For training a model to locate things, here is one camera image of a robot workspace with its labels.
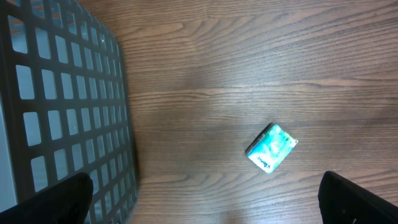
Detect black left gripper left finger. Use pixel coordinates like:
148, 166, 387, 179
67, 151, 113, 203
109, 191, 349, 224
1, 172, 93, 224

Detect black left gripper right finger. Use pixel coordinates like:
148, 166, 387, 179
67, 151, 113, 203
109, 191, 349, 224
318, 171, 397, 224

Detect teal tissue pack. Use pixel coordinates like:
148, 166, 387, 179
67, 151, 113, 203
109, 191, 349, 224
245, 123, 299, 174

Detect dark grey plastic basket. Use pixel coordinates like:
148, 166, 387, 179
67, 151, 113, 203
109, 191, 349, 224
1, 0, 138, 223

